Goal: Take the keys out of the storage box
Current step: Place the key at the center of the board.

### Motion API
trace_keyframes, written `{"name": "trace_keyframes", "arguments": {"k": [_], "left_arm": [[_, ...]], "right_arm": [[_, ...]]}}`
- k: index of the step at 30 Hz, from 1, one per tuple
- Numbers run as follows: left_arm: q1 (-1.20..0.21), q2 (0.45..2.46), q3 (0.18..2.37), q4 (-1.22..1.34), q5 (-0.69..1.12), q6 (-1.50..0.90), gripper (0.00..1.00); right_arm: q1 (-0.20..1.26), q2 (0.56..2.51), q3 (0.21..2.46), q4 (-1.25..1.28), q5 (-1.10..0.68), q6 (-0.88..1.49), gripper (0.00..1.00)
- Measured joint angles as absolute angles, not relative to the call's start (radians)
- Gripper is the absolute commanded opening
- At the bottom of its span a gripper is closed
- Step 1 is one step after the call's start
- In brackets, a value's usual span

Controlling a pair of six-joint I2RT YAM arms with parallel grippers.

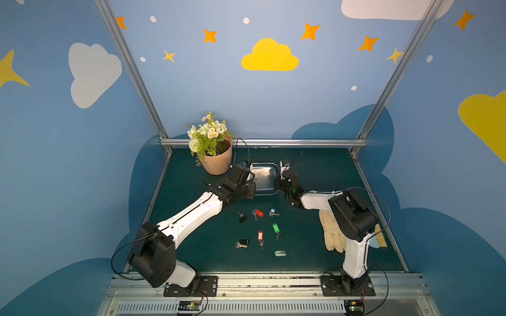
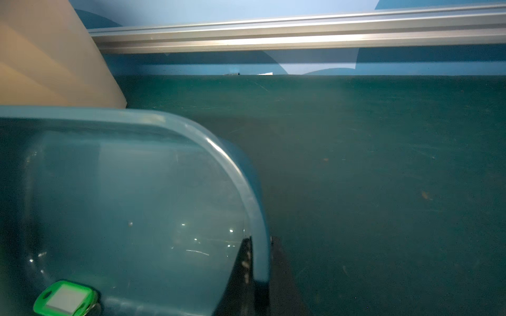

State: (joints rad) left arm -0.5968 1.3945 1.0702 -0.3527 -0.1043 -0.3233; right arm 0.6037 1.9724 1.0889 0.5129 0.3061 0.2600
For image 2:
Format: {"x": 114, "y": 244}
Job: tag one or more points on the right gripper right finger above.
{"x": 285, "y": 296}

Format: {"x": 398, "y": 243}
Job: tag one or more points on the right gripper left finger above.
{"x": 238, "y": 297}

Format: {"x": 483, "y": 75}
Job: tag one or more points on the blue plastic storage box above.
{"x": 147, "y": 208}

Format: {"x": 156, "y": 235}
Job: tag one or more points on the aluminium frame rail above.
{"x": 438, "y": 26}

